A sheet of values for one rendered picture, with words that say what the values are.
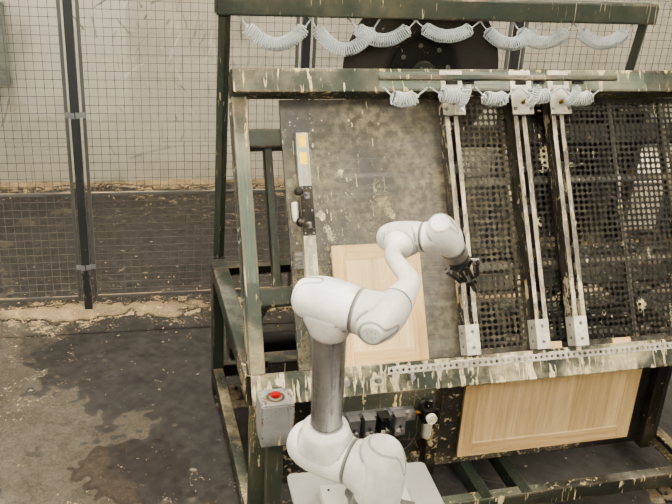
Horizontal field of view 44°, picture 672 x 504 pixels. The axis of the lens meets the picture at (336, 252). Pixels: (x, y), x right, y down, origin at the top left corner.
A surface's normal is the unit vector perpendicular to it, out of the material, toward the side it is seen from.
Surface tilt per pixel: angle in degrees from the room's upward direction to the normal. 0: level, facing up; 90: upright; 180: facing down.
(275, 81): 60
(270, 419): 90
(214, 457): 0
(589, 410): 90
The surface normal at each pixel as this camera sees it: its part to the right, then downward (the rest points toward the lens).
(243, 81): 0.25, -0.12
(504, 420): 0.25, 0.40
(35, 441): 0.05, -0.92
